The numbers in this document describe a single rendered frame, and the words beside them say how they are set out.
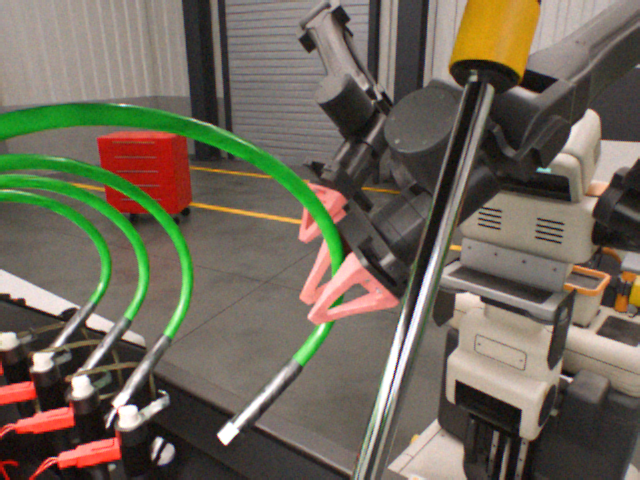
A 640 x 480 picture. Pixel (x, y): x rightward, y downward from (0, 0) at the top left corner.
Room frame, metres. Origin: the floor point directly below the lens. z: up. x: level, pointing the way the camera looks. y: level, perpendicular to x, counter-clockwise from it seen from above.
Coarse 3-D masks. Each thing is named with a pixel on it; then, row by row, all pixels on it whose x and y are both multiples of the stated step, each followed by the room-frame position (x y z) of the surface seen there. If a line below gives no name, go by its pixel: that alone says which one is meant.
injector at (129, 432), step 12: (144, 420) 0.37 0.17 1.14; (120, 432) 0.35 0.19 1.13; (132, 432) 0.35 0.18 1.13; (144, 432) 0.36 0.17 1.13; (120, 444) 0.35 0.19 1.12; (132, 444) 0.35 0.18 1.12; (144, 444) 0.36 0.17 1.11; (156, 444) 0.38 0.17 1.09; (132, 456) 0.35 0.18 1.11; (144, 456) 0.36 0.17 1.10; (156, 456) 0.37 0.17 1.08; (132, 468) 0.35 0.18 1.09; (144, 468) 0.36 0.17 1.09
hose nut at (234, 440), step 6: (228, 420) 0.35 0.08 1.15; (222, 426) 0.35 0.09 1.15; (228, 426) 0.34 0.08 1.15; (234, 426) 0.34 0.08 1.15; (222, 432) 0.33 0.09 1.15; (228, 432) 0.33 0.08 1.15; (234, 432) 0.33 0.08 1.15; (240, 432) 0.34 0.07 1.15; (222, 438) 0.33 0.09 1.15; (228, 438) 0.33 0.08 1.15; (234, 438) 0.33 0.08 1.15; (240, 438) 0.33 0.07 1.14; (228, 444) 0.33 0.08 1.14; (234, 444) 0.33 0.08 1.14
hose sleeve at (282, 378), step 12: (288, 360) 0.38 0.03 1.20; (276, 372) 0.37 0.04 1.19; (288, 372) 0.37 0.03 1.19; (300, 372) 0.37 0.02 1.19; (276, 384) 0.36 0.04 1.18; (288, 384) 0.36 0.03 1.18; (264, 396) 0.35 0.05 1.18; (276, 396) 0.36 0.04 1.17; (252, 408) 0.35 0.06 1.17; (264, 408) 0.35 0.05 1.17; (240, 420) 0.34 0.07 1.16; (252, 420) 0.34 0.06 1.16
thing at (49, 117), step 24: (0, 120) 0.27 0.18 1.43; (24, 120) 0.27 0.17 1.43; (48, 120) 0.28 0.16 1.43; (72, 120) 0.29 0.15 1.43; (96, 120) 0.30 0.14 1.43; (120, 120) 0.30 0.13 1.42; (144, 120) 0.31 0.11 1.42; (168, 120) 0.32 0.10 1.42; (192, 120) 0.33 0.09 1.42; (216, 144) 0.34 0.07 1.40; (240, 144) 0.35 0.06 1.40; (264, 168) 0.36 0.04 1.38; (288, 168) 0.37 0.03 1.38; (312, 192) 0.38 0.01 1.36; (312, 216) 0.39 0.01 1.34; (336, 240) 0.39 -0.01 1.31; (336, 264) 0.40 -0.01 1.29; (312, 336) 0.39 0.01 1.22
